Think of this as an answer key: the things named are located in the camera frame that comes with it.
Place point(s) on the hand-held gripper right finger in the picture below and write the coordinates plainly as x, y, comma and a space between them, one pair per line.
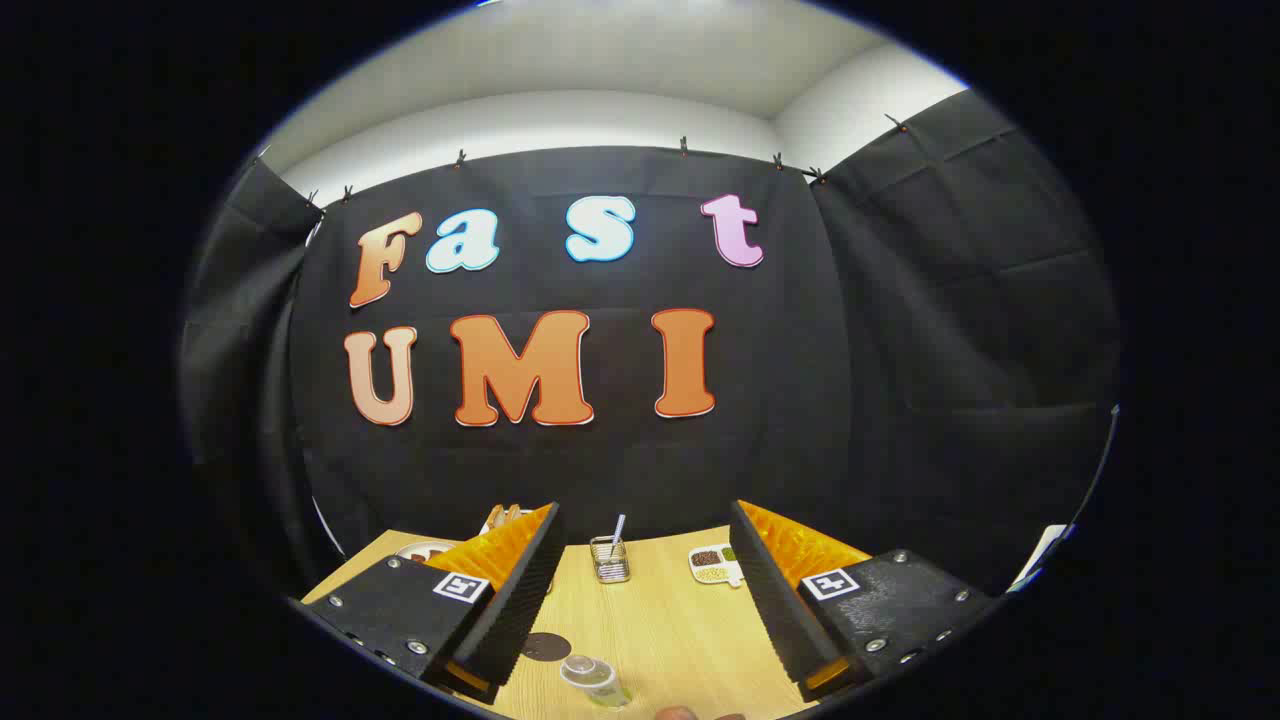
770, 600

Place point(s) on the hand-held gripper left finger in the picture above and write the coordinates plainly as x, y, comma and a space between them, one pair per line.
520, 600

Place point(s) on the dark brown round coaster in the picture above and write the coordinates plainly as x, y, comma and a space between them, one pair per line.
546, 647

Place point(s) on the clear plastic juice bottle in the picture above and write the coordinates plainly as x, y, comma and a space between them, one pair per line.
595, 680

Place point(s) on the white divided grain dish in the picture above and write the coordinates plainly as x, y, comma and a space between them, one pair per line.
712, 567

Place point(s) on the cream toaster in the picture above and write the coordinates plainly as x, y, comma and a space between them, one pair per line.
486, 526

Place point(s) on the wooden table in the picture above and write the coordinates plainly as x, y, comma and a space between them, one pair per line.
670, 640

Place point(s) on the white oval plate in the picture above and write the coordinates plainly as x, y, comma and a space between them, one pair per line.
420, 549

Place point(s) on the row of cloth clips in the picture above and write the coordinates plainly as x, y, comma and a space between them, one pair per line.
683, 147

